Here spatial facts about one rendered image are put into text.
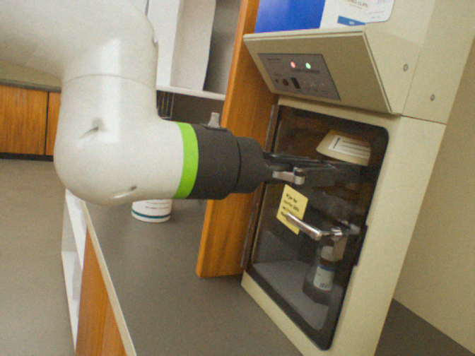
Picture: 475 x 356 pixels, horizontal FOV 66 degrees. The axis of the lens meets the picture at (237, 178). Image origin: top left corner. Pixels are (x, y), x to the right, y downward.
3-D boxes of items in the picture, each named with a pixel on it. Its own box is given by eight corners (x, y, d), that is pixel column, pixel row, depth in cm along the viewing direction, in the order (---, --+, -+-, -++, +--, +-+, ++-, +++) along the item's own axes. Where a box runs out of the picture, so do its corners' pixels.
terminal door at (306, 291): (244, 268, 89) (278, 103, 80) (328, 355, 64) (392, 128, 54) (242, 268, 89) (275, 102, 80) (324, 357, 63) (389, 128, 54)
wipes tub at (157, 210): (163, 208, 134) (169, 169, 130) (175, 222, 123) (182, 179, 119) (127, 208, 127) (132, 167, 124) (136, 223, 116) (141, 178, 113)
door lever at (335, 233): (305, 222, 70) (308, 209, 69) (340, 244, 62) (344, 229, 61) (282, 222, 67) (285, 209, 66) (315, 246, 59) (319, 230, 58)
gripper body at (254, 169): (246, 143, 43) (307, 149, 47) (215, 129, 50) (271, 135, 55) (235, 203, 45) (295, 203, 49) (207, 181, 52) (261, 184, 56)
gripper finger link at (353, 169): (325, 161, 55) (329, 162, 55) (358, 164, 59) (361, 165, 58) (321, 180, 56) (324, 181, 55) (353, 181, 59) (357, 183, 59)
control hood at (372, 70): (278, 94, 81) (288, 46, 78) (403, 116, 53) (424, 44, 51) (233, 85, 75) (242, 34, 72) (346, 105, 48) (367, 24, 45)
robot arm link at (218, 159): (165, 191, 50) (189, 217, 42) (177, 104, 47) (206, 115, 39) (206, 192, 53) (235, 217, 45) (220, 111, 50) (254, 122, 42)
